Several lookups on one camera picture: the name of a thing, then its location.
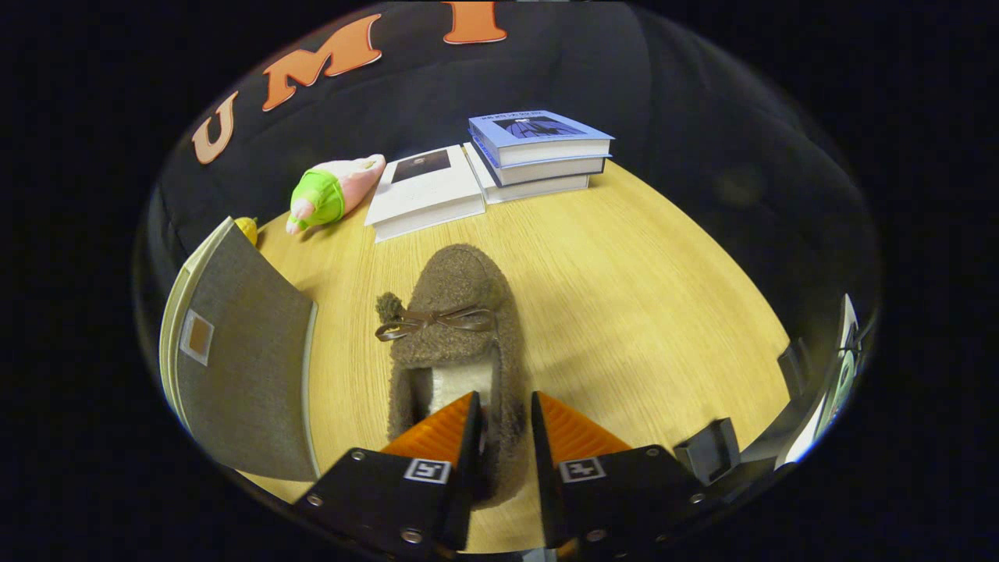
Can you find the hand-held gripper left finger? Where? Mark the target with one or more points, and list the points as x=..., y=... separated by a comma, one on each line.
x=468, y=445

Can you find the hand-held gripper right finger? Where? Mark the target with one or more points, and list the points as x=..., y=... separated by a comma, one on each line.
x=544, y=453

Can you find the brown fuzzy shoe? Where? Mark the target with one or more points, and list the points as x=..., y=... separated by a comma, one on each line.
x=460, y=281

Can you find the grey fabric storage box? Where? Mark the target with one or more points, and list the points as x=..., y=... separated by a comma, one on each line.
x=242, y=367

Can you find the white book with portrait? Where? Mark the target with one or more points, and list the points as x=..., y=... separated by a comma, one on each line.
x=425, y=191

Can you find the dark blue cover book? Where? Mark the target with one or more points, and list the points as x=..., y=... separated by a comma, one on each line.
x=546, y=170

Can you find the pink and green plush toy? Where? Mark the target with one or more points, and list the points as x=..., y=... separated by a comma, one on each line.
x=328, y=195

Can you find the yellow knitted ball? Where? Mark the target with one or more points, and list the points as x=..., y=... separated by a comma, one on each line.
x=247, y=230

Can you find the light blue book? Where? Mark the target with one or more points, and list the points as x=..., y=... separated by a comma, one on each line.
x=538, y=129

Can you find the black backdrop cloth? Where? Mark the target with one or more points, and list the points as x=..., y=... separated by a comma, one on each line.
x=624, y=78

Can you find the black table bracket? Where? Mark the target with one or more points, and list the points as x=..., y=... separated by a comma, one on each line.
x=794, y=367
x=706, y=453

